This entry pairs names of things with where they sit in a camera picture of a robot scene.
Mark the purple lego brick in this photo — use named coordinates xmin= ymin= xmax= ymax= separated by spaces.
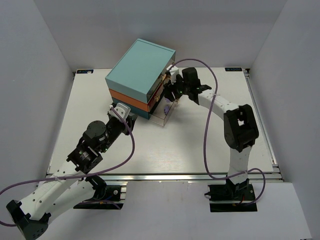
xmin=163 ymin=106 xmax=170 ymax=115

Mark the clear bottom drawer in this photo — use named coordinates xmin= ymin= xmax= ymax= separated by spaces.
xmin=149 ymin=97 xmax=179 ymax=127

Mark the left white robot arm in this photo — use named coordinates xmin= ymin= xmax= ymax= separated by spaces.
xmin=6 ymin=108 xmax=137 ymax=240

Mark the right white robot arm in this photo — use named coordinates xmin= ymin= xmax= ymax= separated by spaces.
xmin=163 ymin=65 xmax=259 ymax=186

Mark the teal orange drawer cabinet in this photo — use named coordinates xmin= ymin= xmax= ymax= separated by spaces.
xmin=105 ymin=38 xmax=176 ymax=120

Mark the right blue table label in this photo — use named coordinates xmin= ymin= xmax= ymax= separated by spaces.
xmin=224 ymin=67 xmax=243 ymax=72

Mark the blue table label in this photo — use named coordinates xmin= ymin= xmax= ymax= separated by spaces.
xmin=75 ymin=69 xmax=94 ymax=75
xmin=224 ymin=67 xmax=243 ymax=72

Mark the left blue table label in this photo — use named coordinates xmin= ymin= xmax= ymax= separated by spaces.
xmin=75 ymin=69 xmax=94 ymax=75

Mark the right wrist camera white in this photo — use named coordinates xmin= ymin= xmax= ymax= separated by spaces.
xmin=165 ymin=64 xmax=180 ymax=83

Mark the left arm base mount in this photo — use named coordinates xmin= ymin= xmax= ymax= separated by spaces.
xmin=73 ymin=175 xmax=126 ymax=210

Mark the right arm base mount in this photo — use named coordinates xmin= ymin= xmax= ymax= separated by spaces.
xmin=204 ymin=178 xmax=258 ymax=213

